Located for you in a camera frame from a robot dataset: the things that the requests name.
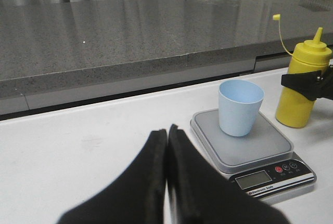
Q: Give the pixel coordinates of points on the grey stone counter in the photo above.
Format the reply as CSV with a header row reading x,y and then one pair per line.
x,y
64,55

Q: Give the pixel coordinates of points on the yellow squeeze bottle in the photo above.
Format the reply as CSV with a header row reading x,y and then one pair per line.
x,y
293,109

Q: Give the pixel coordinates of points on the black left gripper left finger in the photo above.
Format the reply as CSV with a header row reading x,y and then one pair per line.
x,y
136,196

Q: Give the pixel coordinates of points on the digital kitchen scale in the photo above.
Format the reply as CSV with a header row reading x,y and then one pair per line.
x,y
262,163

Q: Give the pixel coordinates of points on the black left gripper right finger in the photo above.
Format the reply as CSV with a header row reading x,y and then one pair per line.
x,y
200,194

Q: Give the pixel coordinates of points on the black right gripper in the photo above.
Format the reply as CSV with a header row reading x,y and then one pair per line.
x,y
311,85

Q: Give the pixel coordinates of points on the light blue plastic cup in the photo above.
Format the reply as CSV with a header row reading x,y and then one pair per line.
x,y
239,104

